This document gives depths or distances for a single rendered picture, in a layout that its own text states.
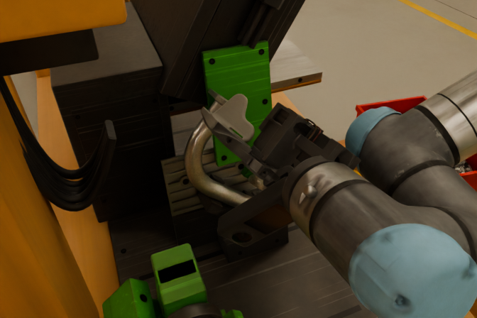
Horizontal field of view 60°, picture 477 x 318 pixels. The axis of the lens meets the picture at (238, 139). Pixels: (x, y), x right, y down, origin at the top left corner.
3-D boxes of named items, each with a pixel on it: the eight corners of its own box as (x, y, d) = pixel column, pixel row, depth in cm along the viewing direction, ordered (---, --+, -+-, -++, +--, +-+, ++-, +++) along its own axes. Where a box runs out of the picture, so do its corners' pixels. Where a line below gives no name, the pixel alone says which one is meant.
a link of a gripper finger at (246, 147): (231, 126, 52) (281, 166, 48) (223, 137, 53) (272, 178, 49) (214, 116, 48) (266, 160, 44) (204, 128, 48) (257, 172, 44)
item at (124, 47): (153, 122, 112) (133, 0, 90) (184, 201, 91) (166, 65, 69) (84, 138, 107) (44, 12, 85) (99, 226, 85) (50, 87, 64)
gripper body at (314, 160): (314, 130, 52) (375, 170, 42) (274, 184, 53) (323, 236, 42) (273, 98, 48) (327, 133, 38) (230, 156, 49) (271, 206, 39)
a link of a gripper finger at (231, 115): (223, 80, 54) (275, 118, 50) (198, 116, 55) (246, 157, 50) (213, 72, 51) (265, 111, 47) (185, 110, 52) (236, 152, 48)
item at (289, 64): (288, 50, 102) (289, 39, 100) (321, 84, 90) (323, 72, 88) (130, 81, 91) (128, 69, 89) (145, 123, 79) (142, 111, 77)
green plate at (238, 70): (258, 135, 85) (250, 33, 76) (275, 152, 77) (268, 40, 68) (204, 149, 81) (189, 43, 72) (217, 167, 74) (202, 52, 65)
